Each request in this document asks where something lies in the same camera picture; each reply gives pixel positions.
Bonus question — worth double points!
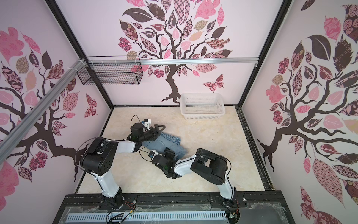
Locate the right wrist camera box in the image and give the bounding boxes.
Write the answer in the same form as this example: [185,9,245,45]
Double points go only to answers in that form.
[148,150,158,160]

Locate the white plastic mesh basket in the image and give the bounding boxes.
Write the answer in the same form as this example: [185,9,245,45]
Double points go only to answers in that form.
[180,92,226,120]

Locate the aluminium rail left wall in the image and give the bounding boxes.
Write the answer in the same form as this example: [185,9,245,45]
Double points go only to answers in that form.
[1,59,85,162]

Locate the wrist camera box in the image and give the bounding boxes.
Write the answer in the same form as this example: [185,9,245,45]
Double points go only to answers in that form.
[141,119,152,128]
[148,150,158,160]

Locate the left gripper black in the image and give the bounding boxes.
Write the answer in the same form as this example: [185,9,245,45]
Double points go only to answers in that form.
[139,125,166,143]

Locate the white slotted cable duct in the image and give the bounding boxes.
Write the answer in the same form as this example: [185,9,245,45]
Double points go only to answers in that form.
[63,211,227,224]

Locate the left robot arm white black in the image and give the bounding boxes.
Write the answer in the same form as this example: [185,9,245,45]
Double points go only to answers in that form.
[79,120,166,209]

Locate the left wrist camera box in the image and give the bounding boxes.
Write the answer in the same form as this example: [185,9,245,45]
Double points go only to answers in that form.
[141,119,152,128]

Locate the aluminium rail wall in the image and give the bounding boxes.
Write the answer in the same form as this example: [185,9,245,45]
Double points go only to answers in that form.
[88,57,259,65]
[1,59,85,162]

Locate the black wire basket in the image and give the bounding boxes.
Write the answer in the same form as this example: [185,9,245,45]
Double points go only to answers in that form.
[76,56,144,85]

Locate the aluminium rail back wall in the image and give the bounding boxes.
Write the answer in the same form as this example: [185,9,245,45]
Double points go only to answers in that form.
[88,57,259,65]

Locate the blue denim long pants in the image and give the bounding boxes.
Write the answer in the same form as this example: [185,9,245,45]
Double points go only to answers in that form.
[142,133,187,160]

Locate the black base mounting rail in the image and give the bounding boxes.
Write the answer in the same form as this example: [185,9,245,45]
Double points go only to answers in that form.
[61,190,287,210]

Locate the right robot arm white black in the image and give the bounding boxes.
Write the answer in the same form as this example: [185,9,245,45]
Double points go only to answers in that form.
[148,148,235,202]

